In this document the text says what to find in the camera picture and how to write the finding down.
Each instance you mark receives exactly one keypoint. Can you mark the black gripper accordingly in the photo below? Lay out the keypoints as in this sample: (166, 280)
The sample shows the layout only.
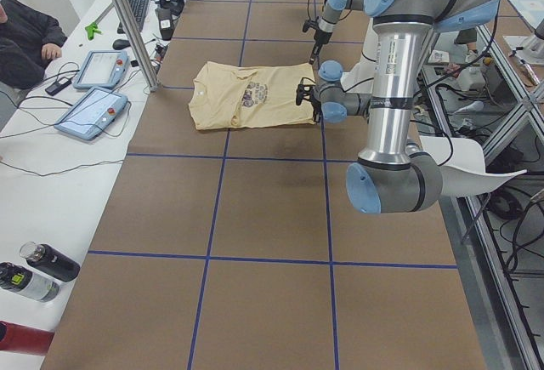
(319, 39)
(315, 111)

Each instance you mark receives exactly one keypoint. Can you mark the cream long-sleeve graphic shirt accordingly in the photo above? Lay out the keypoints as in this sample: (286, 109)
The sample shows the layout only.
(227, 96)

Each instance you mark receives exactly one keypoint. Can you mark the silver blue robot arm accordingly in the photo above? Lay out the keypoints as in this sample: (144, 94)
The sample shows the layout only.
(323, 25)
(392, 174)

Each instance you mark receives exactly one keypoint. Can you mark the person's hand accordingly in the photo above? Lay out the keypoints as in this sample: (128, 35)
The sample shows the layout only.
(51, 51)

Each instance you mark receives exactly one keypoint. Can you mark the white curved plastic panel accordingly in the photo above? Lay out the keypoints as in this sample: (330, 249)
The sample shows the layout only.
(464, 174)

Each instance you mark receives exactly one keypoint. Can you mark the black keyboard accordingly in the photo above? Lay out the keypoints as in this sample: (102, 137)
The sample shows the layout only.
(139, 9)

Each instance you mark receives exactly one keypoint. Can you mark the black computer mouse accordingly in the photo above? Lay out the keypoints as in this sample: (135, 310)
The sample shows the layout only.
(120, 44)

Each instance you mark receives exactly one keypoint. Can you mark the far teach pendant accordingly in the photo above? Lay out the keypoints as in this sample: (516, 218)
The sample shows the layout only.
(102, 68)

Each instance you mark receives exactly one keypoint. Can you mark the teach pendant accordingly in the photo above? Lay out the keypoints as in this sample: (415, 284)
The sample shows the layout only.
(91, 115)
(102, 68)

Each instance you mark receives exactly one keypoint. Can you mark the near teach pendant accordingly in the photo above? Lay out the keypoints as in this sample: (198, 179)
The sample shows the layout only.
(91, 115)

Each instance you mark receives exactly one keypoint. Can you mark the green plastic clamp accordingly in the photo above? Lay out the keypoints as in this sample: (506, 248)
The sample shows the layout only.
(92, 30)

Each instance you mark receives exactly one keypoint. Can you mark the person in black jacket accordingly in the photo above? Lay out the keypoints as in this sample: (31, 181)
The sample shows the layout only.
(24, 30)

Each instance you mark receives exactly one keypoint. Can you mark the black water bottle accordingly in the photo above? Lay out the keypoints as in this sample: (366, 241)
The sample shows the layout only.
(50, 261)

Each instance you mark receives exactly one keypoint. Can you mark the red bottle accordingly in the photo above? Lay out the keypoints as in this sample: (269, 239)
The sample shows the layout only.
(16, 338)

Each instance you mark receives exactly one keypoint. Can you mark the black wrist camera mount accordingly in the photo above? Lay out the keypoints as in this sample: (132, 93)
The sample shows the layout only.
(310, 24)

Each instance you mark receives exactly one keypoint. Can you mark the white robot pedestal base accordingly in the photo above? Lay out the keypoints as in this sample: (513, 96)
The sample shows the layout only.
(359, 78)

